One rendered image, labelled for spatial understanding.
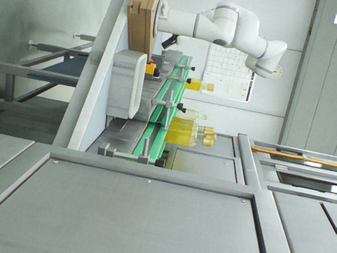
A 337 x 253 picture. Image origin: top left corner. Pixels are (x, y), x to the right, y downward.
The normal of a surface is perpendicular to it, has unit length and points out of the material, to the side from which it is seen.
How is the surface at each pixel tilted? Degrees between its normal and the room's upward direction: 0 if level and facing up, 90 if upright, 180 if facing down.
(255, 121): 90
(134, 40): 90
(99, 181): 90
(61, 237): 90
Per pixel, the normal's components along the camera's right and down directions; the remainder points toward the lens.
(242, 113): -0.11, 0.27
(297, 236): 0.18, -0.94
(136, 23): -0.19, 0.81
